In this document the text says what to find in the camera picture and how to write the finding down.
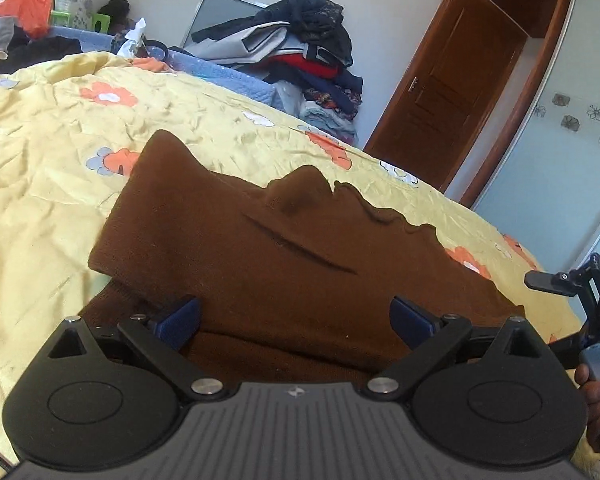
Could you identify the dark clothes heap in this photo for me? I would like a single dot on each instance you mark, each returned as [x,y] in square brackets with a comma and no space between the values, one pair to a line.
[35,52]

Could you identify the brown wooden door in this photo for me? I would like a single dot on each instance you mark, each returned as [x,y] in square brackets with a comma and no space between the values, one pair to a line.
[445,90]

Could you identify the frosted sliding wardrobe door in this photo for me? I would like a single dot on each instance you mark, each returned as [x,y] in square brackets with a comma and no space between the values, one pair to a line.
[555,160]

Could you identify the white tissue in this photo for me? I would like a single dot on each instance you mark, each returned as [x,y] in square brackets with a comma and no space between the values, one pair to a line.
[130,40]

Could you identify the pile of clothes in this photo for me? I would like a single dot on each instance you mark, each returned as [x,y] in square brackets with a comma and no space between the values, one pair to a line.
[300,55]

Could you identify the grey leaning panel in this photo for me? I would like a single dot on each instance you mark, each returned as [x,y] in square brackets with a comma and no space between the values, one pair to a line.
[215,12]

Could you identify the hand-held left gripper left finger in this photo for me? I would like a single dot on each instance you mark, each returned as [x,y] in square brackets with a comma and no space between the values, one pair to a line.
[182,320]

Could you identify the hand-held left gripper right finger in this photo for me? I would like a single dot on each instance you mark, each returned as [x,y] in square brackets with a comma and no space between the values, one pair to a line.
[405,321]

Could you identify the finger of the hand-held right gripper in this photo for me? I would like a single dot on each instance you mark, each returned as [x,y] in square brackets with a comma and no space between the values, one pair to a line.
[547,281]

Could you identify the dark fuzzy object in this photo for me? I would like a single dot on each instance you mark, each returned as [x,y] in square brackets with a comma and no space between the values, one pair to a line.
[114,10]

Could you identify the green plastic stool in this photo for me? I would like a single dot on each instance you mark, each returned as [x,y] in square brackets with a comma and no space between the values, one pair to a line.
[99,21]

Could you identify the yellow floral blanket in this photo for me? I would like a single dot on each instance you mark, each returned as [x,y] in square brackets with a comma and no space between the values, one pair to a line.
[40,170]

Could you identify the brown knit garment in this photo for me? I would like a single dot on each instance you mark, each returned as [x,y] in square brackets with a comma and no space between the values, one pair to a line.
[280,270]

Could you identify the blue quilted mat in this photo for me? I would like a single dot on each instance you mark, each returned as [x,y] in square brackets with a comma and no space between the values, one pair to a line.
[230,76]

